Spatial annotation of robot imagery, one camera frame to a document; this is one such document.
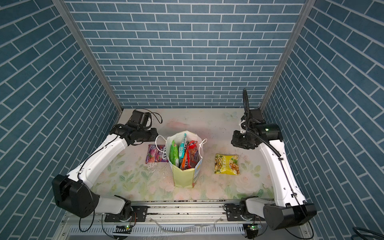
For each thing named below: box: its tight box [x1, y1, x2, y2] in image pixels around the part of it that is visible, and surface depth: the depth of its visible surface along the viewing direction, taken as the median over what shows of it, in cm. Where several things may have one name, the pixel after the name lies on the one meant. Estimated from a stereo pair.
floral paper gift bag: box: [166, 130, 204, 188], surface depth 76 cm
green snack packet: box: [169, 140, 179, 167], surface depth 77 cm
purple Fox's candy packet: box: [145, 144, 169, 164], surface depth 93 cm
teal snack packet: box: [179, 133, 188, 160], surface depth 76 cm
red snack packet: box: [187, 140, 200, 169], surface depth 84 cm
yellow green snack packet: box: [214, 153, 240, 176], surface depth 90 cm
